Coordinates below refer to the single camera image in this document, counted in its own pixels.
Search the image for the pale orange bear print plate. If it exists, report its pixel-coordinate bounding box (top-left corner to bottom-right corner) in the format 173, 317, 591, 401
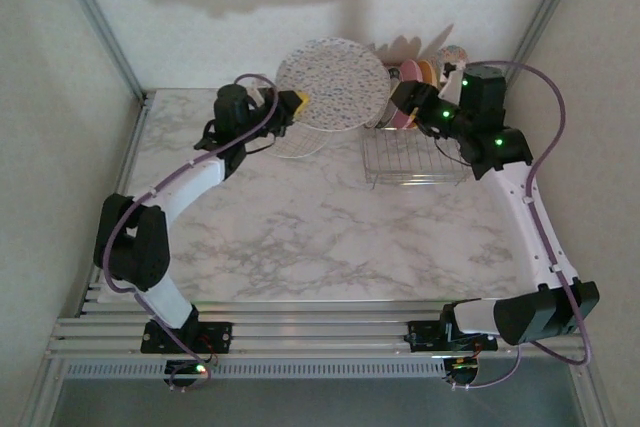
418, 59, 442, 88

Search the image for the aluminium frame post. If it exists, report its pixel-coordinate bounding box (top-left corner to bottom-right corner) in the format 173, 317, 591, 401
46, 0, 150, 104
502, 0, 592, 98

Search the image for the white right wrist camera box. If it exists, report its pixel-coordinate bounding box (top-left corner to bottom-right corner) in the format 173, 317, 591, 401
438, 68, 465, 104

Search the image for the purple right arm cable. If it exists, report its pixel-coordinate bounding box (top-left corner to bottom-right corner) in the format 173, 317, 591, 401
449, 60, 596, 393

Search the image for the grey slotted cable duct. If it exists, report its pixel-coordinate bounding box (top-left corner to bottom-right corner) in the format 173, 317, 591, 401
63, 359, 447, 381

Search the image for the black arm base mounting plate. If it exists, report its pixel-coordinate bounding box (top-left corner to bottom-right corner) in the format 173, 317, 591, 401
406, 318, 499, 354
141, 319, 235, 356

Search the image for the aluminium base rail beam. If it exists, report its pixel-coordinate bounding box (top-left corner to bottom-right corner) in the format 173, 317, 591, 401
42, 284, 596, 361

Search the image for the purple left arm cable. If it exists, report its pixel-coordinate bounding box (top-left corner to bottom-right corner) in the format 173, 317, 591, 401
96, 72, 281, 393

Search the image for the controller board with green light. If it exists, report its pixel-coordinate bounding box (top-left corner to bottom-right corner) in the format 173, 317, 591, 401
443, 356, 482, 389
163, 359, 212, 391

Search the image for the wire dish rack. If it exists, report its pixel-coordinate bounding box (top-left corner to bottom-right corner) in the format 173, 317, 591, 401
359, 60, 472, 190

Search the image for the aluminium frame side rail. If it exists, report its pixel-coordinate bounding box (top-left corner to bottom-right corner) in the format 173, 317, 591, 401
79, 99, 152, 301

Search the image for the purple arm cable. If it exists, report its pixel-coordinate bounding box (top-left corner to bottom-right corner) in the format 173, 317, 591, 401
449, 60, 596, 393
96, 72, 281, 393

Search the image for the white grid pattern plate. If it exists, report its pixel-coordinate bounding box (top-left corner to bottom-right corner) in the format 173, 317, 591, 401
271, 116, 327, 160

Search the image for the large blue speckled plate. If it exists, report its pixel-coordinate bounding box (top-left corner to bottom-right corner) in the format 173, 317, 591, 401
276, 36, 392, 134

